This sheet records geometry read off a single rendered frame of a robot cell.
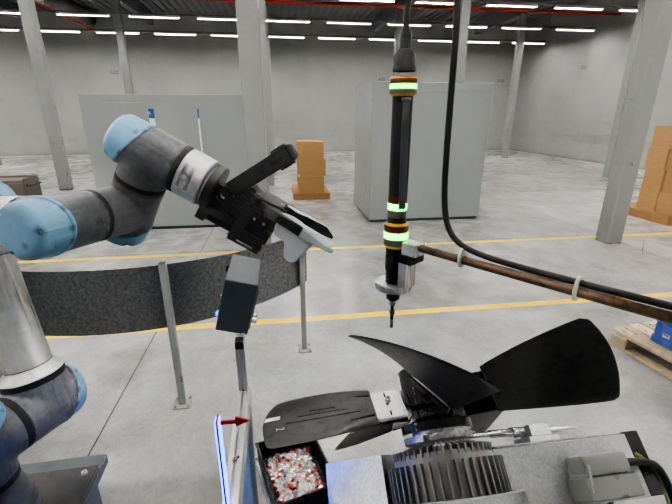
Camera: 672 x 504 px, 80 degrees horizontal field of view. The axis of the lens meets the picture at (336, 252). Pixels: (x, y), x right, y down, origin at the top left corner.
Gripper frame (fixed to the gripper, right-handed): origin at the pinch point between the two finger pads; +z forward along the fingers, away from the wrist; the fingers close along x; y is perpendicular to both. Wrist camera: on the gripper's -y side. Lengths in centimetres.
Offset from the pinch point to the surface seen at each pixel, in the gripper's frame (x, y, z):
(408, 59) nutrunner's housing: -5.0, -29.4, -3.1
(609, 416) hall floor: -149, 42, 222
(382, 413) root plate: -8.1, 28.2, 28.6
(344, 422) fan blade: -5.6, 32.3, 21.9
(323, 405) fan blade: -11.4, 34.7, 18.3
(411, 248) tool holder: -4.1, -4.5, 13.5
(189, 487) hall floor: -101, 167, 14
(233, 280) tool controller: -62, 41, -13
